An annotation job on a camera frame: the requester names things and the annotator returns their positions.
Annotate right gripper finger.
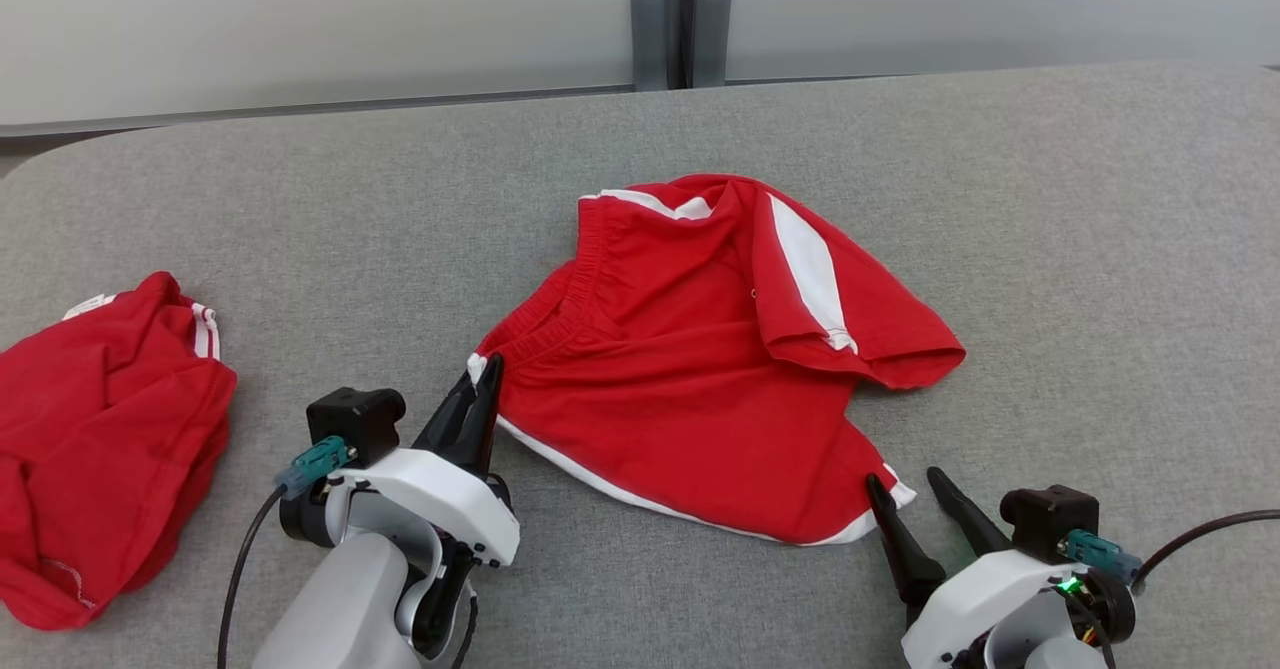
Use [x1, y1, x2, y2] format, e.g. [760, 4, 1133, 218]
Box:
[927, 465, 1012, 558]
[866, 472, 947, 626]

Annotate red shorts with white stripes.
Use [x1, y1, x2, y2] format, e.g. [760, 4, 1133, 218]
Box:
[468, 174, 967, 547]

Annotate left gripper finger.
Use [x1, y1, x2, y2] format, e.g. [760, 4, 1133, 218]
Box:
[468, 354, 504, 478]
[412, 369, 479, 462]

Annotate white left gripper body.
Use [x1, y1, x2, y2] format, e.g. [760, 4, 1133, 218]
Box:
[320, 447, 521, 568]

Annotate grey wall partition post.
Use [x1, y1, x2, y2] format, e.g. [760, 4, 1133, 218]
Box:
[630, 0, 733, 90]

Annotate right camera cable teal plug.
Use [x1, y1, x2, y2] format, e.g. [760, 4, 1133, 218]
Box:
[1058, 509, 1280, 590]

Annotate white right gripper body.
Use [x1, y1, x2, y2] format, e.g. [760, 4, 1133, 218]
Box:
[900, 547, 1091, 669]

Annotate red Bulls 23 jersey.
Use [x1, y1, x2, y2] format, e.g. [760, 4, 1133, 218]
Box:
[0, 271, 238, 632]

